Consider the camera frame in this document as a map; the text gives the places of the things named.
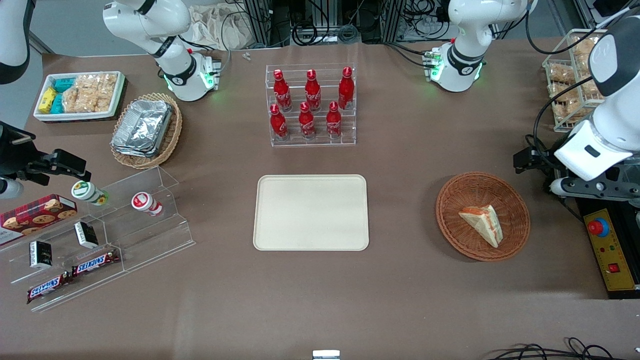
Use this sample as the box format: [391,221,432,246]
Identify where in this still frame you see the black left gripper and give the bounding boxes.
[513,147,557,175]

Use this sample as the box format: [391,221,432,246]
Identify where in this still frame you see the triangular sandwich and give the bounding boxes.
[458,204,503,249]

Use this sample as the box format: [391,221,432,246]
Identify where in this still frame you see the white rectangular snack tray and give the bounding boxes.
[33,71,126,122]

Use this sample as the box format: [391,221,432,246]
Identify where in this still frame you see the oval light wicker basket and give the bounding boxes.
[110,92,183,170]

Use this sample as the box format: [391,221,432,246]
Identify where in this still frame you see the round brown wicker basket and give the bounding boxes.
[435,171,531,263]

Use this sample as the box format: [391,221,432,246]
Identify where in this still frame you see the beige plastic tray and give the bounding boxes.
[252,174,370,252]

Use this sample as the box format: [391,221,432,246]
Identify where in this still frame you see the green-capped yogurt bottle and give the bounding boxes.
[71,180,109,206]

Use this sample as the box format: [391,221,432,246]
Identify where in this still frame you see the small black box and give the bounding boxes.
[74,221,100,249]
[29,240,54,269]

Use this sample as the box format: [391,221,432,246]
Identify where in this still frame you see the red cookie box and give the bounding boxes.
[0,194,78,246]

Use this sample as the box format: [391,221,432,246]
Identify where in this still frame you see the red-capped yogurt bottle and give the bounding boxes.
[131,192,164,217]

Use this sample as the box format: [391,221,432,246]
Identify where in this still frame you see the stacked foil containers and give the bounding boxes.
[111,99,174,159]

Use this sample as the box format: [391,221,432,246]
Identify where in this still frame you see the clear bag of rice crackers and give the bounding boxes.
[62,73,118,114]

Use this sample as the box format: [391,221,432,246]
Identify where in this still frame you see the yellow snack packet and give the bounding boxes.
[38,87,58,114]

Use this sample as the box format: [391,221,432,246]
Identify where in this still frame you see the Snickers chocolate bar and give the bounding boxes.
[26,272,73,305]
[71,249,121,278]

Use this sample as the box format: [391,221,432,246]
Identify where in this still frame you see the clear acrylic step stand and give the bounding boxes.
[0,166,196,313]

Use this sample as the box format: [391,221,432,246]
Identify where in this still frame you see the black countertop appliance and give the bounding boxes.
[575,162,640,300]

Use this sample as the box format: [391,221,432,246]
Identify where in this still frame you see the yellow emergency stop box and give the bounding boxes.
[583,208,638,292]

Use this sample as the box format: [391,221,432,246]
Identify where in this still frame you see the clear acrylic bottle rack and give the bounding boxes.
[265,63,358,148]

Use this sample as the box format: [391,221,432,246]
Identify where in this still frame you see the red cola bottle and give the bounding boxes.
[272,69,293,113]
[269,103,289,141]
[304,69,322,112]
[326,101,343,139]
[298,101,316,140]
[338,66,355,110]

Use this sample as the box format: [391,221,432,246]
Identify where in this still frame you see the beige crumpled cloth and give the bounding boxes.
[187,5,261,51]

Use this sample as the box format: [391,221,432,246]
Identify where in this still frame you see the black appliance power cable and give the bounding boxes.
[525,134,586,223]

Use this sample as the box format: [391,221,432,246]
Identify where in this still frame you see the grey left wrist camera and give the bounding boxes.
[549,176,640,202]

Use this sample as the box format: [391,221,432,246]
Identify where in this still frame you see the white wire rack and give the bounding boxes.
[542,29,608,134]

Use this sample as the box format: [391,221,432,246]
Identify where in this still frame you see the black floor cables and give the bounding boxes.
[487,337,640,360]

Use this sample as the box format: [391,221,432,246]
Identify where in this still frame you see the coiled black cable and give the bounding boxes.
[292,22,319,47]

